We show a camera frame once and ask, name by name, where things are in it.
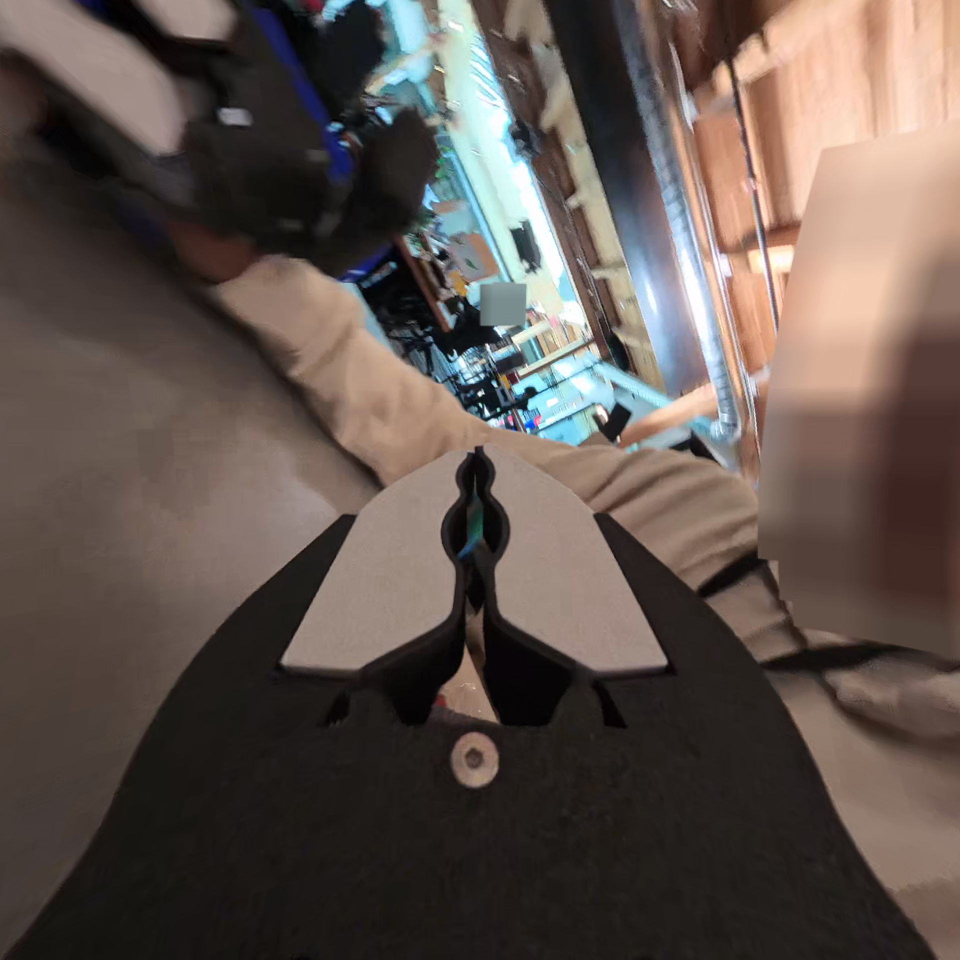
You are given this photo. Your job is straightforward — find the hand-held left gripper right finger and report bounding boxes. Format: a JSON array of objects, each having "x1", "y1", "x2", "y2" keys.
[{"x1": 480, "y1": 444, "x2": 670, "y2": 726}]

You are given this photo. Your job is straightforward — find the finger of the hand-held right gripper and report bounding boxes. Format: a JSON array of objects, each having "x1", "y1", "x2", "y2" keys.
[
  {"x1": 137, "y1": 0, "x2": 241, "y2": 42},
  {"x1": 0, "y1": 13, "x2": 190, "y2": 156}
]

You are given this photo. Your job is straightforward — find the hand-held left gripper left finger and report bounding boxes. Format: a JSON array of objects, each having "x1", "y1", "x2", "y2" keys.
[{"x1": 278, "y1": 446, "x2": 481, "y2": 725}]

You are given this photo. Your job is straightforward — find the black braided cable blue plugs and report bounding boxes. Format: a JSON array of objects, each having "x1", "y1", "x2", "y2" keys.
[{"x1": 457, "y1": 450, "x2": 489, "y2": 609}]

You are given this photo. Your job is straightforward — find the person's right hand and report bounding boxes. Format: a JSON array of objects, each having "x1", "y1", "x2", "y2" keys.
[{"x1": 168, "y1": 221, "x2": 264, "y2": 285}]

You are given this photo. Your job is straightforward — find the wooden board green leaves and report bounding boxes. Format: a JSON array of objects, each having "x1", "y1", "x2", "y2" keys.
[{"x1": 448, "y1": 232, "x2": 500, "y2": 282}]

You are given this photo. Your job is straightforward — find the black strap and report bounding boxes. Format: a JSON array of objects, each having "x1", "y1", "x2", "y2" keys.
[{"x1": 697, "y1": 551, "x2": 931, "y2": 672}]

